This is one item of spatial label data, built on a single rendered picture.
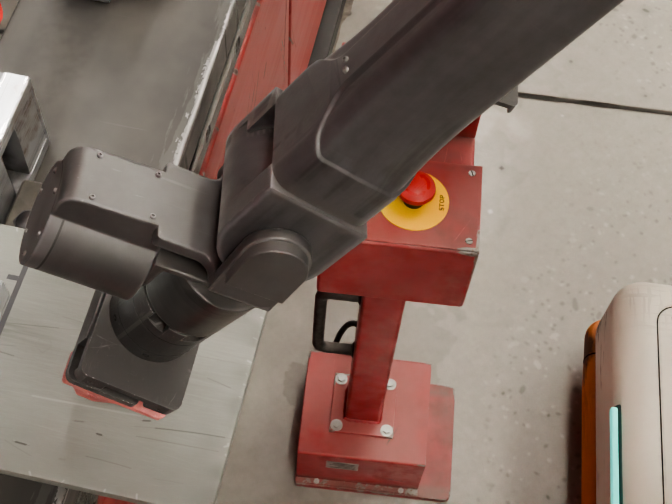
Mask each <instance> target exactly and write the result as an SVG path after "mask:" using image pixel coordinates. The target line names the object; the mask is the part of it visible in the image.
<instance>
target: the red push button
mask: <svg viewBox="0 0 672 504"><path fill-rule="evenodd" d="M435 193H436V186H435V182H434V180H433V179H432V178H431V176H429V175H428V174H427V173H425V172H422V171H418V172H417V173H416V175H415V177H414V178H413V180H412V181H411V183H410V184H409V186H408V187H407V188H406V189H405V190H404V191H403V192H402V193H401V194H400V195H399V197H400V198H401V199H402V200H403V202H404V204H405V205H406V206H407V207H408V208H411V209H418V208H420V207H422V206H423V205H424V204H426V203H428V202H430V201H431V200H432V199H433V198H434V196H435Z"/></svg>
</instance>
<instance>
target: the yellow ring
mask: <svg viewBox="0 0 672 504"><path fill-rule="evenodd" d="M428 175H429V174H428ZM429 176H431V175H429ZM431 178H432V179H433V180H434V182H435V186H436V193H435V196H434V198H433V199H432V200H431V201H430V202H428V203H426V204H424V205H423V206H422V207H420V208H418V209H411V208H408V207H407V206H406V205H405V204H404V202H403V200H402V199H401V198H400V197H399V196H398V197H397V198H396V199H395V200H394V201H393V202H392V203H390V204H389V205H388V206H386V207H385V208H384V209H383V210H381V212H382V214H383V215H384V216H385V218H386V219H387V220H388V221H390V222H391V223H392V224H394V225H395V226H397V227H399V228H402V229H405V230H411V231H421V230H426V229H429V228H432V227H434V226H436V225H437V224H438V223H440V222H441V221H442V220H443V219H444V217H445V216H446V214H447V211H448V208H449V197H448V193H447V191H446V189H445V187H444V186H443V185H442V183H441V182H440V181H439V180H437V179H436V178H435V177H433V176H431Z"/></svg>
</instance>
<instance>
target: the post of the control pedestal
mask: <svg viewBox="0 0 672 504"><path fill-rule="evenodd" d="M405 302H406V301H402V300H393V299H384V298H375V297H365V296H362V297H361V305H359V313H358V320H357V327H356V334H355V345H354V354H353V358H352V363H351V370H350V377H349V384H348V392H347V402H346V411H345V416H346V418H348V419H358V420H366V421H374V422H377V421H379V420H380V417H381V412H382V408H383V403H384V398H385V394H386V389H387V385H388V380H389V375H390V371H391V366H392V362H393V357H394V352H395V348H396V343H397V339H398V334H399V329H400V325H401V320H402V316H403V311H404V306H405Z"/></svg>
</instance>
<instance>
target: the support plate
mask: <svg viewBox="0 0 672 504"><path fill-rule="evenodd" d="M24 230H25V229H23V228H18V227H13V226H8V225H3V224H0V281H1V280H2V281H3V282H4V284H5V286H6V289H7V291H8V293H9V295H10V296H9V298H8V301H7V303H6V306H7V304H8V302H9V299H10V297H11V294H12V292H13V289H14V287H15V285H16V282H17V281H15V280H10V279H6V278H7V276H8V274H11V275H16V276H19V275H20V272H21V270H22V268H23V265H21V264H20V262H19V253H20V247H21V242H22V238H23V234H24ZM94 292H95V289H92V288H89V287H86V286H83V285H80V284H77V283H74V282H71V281H68V280H65V279H62V278H59V277H57V276H54V275H51V274H48V273H45V272H42V271H39V270H36V269H33V268H30V267H28V270H27V272H26V274H25V277H24V279H23V282H22V284H21V287H20V289H19V292H18V294H17V296H16V299H15V301H14V304H13V306H12V309H11V311H10V314H9V316H8V318H7V321H6V323H5V326H4V328H3V331H2V333H1V335H0V473H1V474H5V475H10V476H14V477H19V478H23V479H28V480H32V481H37V482H41V483H46V484H50V485H55V486H59V487H64V488H68V489H73V490H77V491H82V492H86V493H91V494H95V495H100V496H104V497H109V498H113V499H117V500H122V501H126V502H131V503H135V504H216V501H217V497H218V493H219V490H220V486H221V482H222V479H223V475H224V471H225V468H226V464H227V460H228V457H229V453H230V449H231V446H232V442H233V438H234V435H235V431H236V427H237V424H238V420H239V416H240V413H241V409H242V405H243V402H244V398H245V394H246V391H247V387H248V383H249V380H250V376H251V372H252V369H253V365H254V361H255V358H256V354H257V350H258V347H259V343H260V339H261V336H262V332H263V328H264V325H265V321H266V317H267V314H268V312H267V311H264V310H262V309H259V308H254V309H252V310H251V311H249V312H248V313H246V314H245V315H243V316H242V317H240V318H238V319H237V320H235V321H234V322H232V323H231V324H229V325H227V326H226V327H224V328H223V329H221V330H220V331H218V332H217V333H215V334H213V335H212V336H210V337H209V338H207V339H206V340H204V341H203V342H201V343H200V345H199V348H198V351H197V355H196V358H195V362H194V365H193V368H192V372H191V375H190V378H189V382H188V385H187V389H186V392H185V395H184V399H183V402H182V405H181V407H180V408H179V409H177V410H175V411H174V412H172V413H170V414H167V415H166V416H165V417H163V418H162V419H160V420H155V419H152V418H150V417H147V416H145V415H142V414H140V413H137V412H135V411H132V410H130V409H127V408H125V407H122V406H120V405H117V404H112V403H104V402H96V401H92V400H89V399H86V398H84V397H81V396H79V395H77V394H76V393H75V390H74V388H73V387H72V386H69V385H67V384H65V383H63V382H62V377H63V373H64V370H65V368H66V365H67V362H68V359H69V357H70V354H71V352H72V351H73V350H74V348H75V345H76V342H77V340H78V337H79V334H80V331H81V328H82V326H83V323H84V320H85V317H86V314H87V312H88V309H89V306H90V303H91V300H92V298H93V295H94ZM6 306H5V308H4V310H3V313H2V315H1V318H0V321H1V319H2V316H3V314H4V311H5V309H6Z"/></svg>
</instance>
